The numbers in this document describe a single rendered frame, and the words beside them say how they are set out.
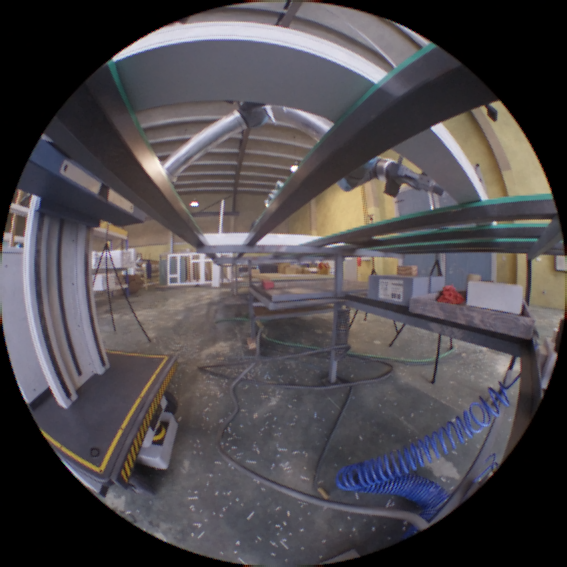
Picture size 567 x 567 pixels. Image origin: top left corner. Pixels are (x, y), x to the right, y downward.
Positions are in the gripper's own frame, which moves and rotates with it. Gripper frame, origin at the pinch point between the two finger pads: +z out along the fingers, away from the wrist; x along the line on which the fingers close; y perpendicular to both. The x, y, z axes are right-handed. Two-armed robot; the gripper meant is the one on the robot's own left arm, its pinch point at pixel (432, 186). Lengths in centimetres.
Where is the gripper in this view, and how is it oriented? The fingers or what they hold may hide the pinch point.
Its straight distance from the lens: 60.5
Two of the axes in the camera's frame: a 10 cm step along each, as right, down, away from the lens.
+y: 1.6, -7.7, -6.2
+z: 2.6, 6.4, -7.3
